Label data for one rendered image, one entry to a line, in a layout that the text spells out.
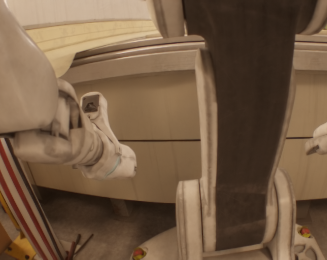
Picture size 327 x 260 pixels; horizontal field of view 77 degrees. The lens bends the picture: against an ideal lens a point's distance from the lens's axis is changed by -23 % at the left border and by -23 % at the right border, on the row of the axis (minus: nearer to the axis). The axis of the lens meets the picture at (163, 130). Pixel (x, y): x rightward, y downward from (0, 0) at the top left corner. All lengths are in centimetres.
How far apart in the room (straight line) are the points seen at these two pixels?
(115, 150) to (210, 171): 14
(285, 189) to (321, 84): 46
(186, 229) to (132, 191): 63
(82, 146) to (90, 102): 14
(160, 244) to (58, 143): 53
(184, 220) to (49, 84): 31
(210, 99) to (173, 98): 54
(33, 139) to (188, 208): 29
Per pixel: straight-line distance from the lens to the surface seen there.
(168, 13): 24
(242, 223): 44
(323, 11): 28
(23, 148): 24
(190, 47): 75
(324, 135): 50
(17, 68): 19
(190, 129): 84
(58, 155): 24
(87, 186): 114
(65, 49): 104
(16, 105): 19
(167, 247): 70
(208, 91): 28
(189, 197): 44
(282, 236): 48
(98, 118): 40
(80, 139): 29
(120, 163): 43
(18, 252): 144
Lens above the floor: 90
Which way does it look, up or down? 22 degrees down
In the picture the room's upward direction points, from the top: 8 degrees counter-clockwise
